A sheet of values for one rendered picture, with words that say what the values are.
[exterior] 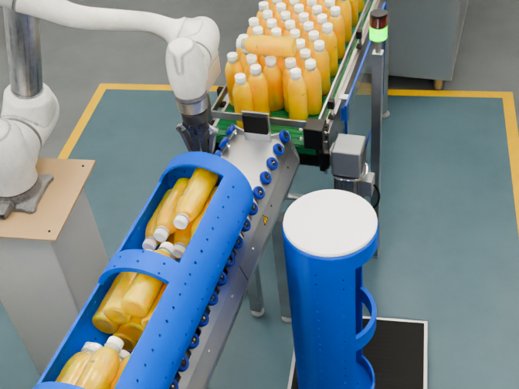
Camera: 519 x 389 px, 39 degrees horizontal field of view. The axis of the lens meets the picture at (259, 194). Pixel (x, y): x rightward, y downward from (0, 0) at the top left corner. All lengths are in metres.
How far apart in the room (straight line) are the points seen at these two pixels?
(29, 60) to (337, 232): 1.07
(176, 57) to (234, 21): 3.35
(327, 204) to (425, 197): 1.59
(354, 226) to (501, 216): 1.66
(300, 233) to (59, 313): 1.00
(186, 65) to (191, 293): 0.59
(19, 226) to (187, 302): 0.77
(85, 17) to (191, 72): 0.32
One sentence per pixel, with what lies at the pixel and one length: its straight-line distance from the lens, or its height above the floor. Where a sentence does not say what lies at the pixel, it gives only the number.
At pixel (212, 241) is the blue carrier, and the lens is 1.96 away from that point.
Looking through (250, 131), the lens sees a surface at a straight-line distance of 2.61.
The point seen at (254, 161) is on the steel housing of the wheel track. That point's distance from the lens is 2.56.
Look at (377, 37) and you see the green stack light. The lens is 2.70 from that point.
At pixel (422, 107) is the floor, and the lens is 4.35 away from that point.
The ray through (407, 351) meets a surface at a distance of 2.96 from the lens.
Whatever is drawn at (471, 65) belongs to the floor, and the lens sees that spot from 4.73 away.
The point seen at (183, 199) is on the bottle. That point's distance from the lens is 2.04.
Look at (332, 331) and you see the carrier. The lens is 2.33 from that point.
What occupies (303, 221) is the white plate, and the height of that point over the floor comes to 1.04.
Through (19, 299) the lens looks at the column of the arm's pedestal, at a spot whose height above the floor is 0.63.
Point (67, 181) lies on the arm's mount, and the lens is 2.52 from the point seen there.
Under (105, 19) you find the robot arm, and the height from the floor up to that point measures 1.62.
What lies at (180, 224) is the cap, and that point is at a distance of 2.02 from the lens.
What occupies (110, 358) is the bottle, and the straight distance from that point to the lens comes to 1.74.
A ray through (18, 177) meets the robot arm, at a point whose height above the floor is 1.13.
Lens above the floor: 2.56
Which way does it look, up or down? 42 degrees down
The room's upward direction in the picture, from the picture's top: 7 degrees counter-clockwise
